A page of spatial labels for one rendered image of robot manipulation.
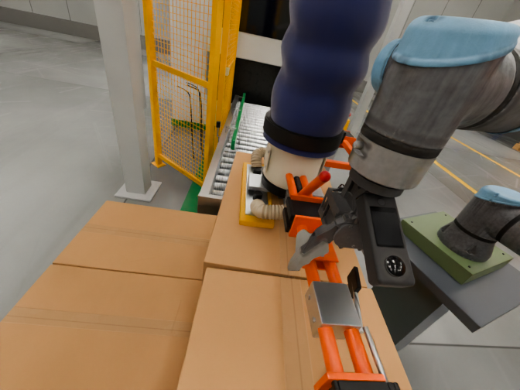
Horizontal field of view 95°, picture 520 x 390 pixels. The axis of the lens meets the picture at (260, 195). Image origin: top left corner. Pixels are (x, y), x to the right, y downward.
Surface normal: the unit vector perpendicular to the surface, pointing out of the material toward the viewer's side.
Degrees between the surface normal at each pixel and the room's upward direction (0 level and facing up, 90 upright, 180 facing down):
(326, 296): 0
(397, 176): 90
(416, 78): 90
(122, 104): 90
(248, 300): 0
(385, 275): 28
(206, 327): 0
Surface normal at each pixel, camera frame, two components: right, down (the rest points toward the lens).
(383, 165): -0.58, 0.38
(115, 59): 0.00, 0.58
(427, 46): -0.80, 0.17
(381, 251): 0.13, -0.44
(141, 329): 0.18, -0.80
